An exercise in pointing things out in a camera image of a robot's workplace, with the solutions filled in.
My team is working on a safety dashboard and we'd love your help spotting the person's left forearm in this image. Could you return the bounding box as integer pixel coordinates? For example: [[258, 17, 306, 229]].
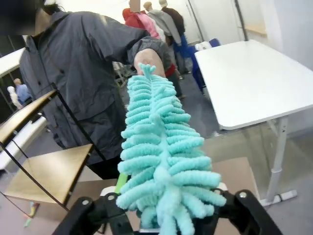
[[126, 36, 173, 73]]

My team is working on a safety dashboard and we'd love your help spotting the person in blue shirt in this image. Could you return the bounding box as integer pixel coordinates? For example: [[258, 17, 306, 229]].
[[13, 78, 33, 106]]

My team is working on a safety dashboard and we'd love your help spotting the black light stand pole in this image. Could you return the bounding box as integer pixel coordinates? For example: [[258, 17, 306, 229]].
[[234, 0, 249, 42]]

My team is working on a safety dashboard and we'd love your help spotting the red hoodie mannequin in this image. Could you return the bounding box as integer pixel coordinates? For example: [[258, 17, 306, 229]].
[[123, 0, 150, 31]]

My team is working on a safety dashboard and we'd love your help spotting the black metal wood shelf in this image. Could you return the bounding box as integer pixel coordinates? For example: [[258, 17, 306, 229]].
[[0, 89, 95, 212]]

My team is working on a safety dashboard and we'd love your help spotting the white background desk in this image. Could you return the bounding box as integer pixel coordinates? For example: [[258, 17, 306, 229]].
[[0, 115, 48, 172]]

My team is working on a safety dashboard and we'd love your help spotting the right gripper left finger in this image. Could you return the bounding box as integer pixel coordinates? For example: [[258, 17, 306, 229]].
[[52, 172, 134, 235]]

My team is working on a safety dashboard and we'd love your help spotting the person in white clothes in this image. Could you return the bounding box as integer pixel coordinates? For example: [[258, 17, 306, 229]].
[[6, 86, 22, 110]]

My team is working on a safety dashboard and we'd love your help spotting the person in gray jacket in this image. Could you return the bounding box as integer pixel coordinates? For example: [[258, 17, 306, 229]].
[[0, 0, 173, 181]]

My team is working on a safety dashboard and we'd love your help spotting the pink shirt mannequin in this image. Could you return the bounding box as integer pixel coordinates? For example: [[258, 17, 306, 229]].
[[136, 11, 162, 41]]

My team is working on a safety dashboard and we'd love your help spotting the brown jacket mannequin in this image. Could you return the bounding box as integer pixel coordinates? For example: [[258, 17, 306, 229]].
[[158, 0, 187, 38]]

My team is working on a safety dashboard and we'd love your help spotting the white cloth bundle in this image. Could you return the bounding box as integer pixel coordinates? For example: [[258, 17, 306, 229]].
[[195, 42, 213, 51]]

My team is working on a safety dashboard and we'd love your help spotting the person's left hand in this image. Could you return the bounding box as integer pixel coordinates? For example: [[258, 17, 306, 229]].
[[134, 48, 165, 78]]

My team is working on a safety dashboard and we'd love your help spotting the white folding table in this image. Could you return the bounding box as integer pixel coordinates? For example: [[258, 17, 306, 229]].
[[194, 39, 313, 205]]

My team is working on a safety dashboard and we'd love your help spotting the wooden background desk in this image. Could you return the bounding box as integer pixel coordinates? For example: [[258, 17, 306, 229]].
[[244, 23, 267, 38]]

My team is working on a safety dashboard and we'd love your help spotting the teal chenille duster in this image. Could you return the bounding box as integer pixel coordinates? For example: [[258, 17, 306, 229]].
[[116, 62, 227, 235]]

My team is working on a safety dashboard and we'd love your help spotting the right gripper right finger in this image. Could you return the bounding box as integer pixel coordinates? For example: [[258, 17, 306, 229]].
[[209, 182, 282, 235]]

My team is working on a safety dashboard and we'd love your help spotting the gray hoodie mannequin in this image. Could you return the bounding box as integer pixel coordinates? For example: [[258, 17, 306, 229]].
[[143, 1, 183, 46]]

